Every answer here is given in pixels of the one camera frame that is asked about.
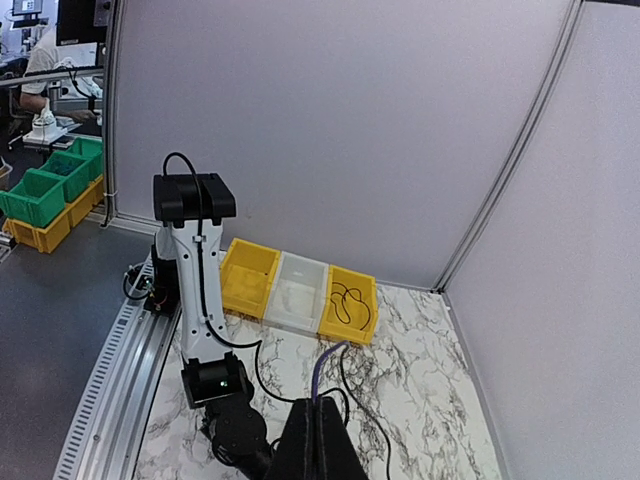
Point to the near yellow plastic bin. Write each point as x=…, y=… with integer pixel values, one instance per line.
x=247, y=274

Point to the black monitor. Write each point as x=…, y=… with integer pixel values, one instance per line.
x=82, y=21

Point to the yellow plastic bin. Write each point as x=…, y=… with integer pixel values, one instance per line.
x=247, y=274
x=351, y=310

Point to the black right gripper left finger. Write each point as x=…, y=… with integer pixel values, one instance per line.
x=294, y=458

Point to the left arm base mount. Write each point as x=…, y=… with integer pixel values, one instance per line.
x=159, y=290

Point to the white translucent plastic bin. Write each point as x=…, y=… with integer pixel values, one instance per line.
x=299, y=294

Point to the green plastic bins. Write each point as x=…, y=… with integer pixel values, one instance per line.
x=43, y=193

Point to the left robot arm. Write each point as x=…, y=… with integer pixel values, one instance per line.
x=191, y=209

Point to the aluminium front rail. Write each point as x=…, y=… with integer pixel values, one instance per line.
x=106, y=432

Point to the far yellow plastic bin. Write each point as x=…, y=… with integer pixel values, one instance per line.
x=351, y=310

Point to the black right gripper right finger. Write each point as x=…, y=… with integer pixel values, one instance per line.
x=335, y=455

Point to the person in white shirt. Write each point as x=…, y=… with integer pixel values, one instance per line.
x=47, y=56

